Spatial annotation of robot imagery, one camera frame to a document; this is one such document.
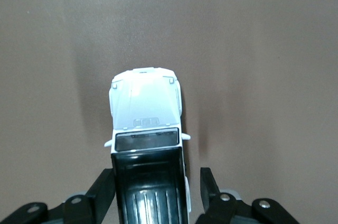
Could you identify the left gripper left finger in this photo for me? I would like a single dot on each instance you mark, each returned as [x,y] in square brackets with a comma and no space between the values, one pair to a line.
[100,195]

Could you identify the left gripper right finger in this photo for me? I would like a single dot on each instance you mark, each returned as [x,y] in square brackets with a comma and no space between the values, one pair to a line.
[214,203]

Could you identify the white jeep toy black roof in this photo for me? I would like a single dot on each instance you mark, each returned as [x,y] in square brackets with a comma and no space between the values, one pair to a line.
[148,118]

